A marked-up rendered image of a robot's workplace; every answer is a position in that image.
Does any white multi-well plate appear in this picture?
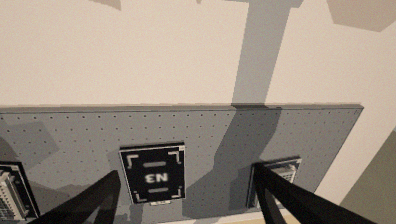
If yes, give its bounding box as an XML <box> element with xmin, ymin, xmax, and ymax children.
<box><xmin>254</xmin><ymin>165</ymin><xmax>296</xmax><ymax>208</ymax></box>
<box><xmin>0</xmin><ymin>172</ymin><xmax>26</xmax><ymax>220</ymax></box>

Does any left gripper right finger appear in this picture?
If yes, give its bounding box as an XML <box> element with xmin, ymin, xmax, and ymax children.
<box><xmin>253</xmin><ymin>163</ymin><xmax>377</xmax><ymax>224</ymax></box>

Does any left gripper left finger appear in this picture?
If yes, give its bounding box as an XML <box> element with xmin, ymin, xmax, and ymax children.
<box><xmin>27</xmin><ymin>170</ymin><xmax>121</xmax><ymax>224</ymax></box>

